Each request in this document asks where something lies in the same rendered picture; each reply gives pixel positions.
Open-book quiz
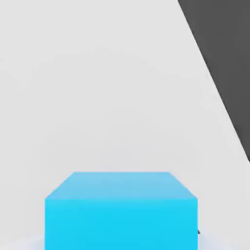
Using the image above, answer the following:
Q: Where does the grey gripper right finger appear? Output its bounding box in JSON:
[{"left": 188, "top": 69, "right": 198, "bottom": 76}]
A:
[{"left": 197, "top": 228, "right": 214, "bottom": 250}]

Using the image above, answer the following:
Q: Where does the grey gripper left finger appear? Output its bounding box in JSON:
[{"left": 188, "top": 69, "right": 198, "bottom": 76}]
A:
[{"left": 24, "top": 235, "right": 46, "bottom": 250}]

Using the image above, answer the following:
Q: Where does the small blue cube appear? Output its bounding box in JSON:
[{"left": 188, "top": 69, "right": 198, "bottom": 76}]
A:
[{"left": 44, "top": 171, "right": 198, "bottom": 250}]

